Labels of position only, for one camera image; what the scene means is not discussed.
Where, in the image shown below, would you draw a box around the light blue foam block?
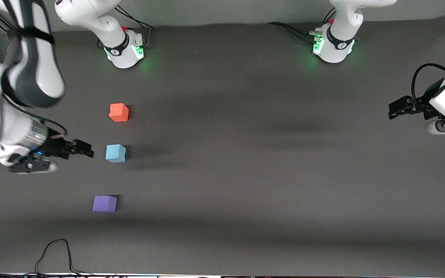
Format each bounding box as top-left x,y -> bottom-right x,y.
105,144 -> 127,163

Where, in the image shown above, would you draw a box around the orange foam block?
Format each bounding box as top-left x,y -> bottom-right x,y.
109,103 -> 129,122

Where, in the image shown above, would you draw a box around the purple foam block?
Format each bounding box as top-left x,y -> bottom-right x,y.
92,195 -> 118,213

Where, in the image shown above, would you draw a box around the dark grey table mat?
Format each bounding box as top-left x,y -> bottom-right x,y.
0,14 -> 445,276

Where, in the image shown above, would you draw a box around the thin black looped cable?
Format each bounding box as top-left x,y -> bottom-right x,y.
0,238 -> 96,278

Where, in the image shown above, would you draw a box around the black left arm base cables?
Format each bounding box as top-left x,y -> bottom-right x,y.
266,7 -> 336,44

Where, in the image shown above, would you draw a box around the black arm base cables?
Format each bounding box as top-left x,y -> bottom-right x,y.
266,7 -> 336,44
114,6 -> 155,49

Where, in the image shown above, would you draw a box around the black right arm base cables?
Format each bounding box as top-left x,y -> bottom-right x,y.
114,6 -> 155,49

